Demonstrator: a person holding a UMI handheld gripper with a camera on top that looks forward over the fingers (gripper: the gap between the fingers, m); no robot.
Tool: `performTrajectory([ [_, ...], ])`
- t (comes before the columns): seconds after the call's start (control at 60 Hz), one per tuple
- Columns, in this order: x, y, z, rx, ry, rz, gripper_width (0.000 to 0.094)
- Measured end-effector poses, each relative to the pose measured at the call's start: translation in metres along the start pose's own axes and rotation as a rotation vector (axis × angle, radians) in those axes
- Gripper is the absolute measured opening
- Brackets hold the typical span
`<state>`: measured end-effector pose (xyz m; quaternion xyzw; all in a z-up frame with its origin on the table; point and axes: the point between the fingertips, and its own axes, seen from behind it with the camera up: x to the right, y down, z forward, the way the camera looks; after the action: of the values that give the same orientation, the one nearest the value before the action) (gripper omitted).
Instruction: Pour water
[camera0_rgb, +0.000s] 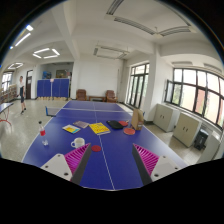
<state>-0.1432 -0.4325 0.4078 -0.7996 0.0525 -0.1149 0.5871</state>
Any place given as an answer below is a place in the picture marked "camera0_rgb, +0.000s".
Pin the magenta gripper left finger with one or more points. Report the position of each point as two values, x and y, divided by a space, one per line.
70 166

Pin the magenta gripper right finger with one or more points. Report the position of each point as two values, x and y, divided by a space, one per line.
154 164

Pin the clear plastic water bottle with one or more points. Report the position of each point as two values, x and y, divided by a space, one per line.
42 134

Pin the white ceramic mug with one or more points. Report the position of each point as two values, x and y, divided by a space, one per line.
78 142

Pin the red round coaster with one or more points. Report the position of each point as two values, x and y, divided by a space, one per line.
96 148

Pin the yellow blue booklet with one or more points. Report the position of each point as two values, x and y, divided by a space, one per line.
71 129

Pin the red table tennis paddle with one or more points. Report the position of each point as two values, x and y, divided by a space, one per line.
129 131

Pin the grey purple booklet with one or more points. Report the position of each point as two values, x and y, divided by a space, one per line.
81 124

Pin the yellow book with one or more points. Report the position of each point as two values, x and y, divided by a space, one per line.
99 128

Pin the red paddle behind case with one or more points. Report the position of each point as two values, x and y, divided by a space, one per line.
123 123

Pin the brown cardboard box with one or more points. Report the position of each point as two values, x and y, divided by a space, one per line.
137 119

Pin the far beige cabinet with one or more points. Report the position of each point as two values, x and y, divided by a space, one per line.
166 117

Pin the beige cabinet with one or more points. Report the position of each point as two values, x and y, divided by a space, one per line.
166 117
186 129

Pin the near beige cabinet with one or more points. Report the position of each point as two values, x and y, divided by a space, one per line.
186 129

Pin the dark trash bin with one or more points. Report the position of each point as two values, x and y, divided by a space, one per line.
200 139

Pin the black paddle case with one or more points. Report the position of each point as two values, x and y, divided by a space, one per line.
114 124

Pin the small wooden side table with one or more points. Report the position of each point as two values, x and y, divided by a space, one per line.
97 98

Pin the left brown armchair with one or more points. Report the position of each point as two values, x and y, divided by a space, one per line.
81 95

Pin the brown armchair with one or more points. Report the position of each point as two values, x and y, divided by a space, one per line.
81 95
110 96

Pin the right brown armchair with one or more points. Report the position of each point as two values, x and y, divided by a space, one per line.
110 96

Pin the blue folded table partition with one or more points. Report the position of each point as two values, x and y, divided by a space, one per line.
58 87

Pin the person in white shirt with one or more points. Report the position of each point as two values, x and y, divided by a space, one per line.
22 94

